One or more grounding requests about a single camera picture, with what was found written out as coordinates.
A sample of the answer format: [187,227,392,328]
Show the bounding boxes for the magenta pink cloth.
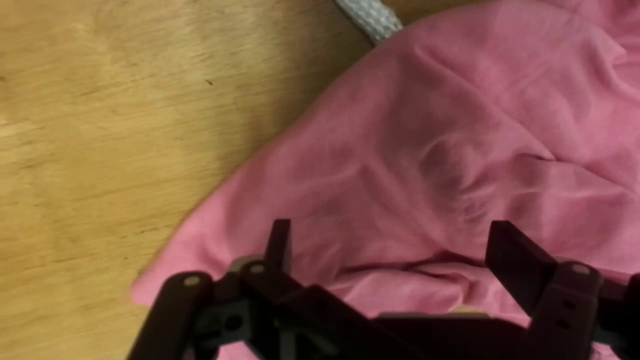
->
[130,0,640,360]

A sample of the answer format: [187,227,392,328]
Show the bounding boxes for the white rope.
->
[335,0,406,46]

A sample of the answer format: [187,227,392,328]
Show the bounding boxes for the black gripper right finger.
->
[485,217,640,360]

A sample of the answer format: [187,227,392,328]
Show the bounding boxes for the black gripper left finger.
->
[127,217,428,360]

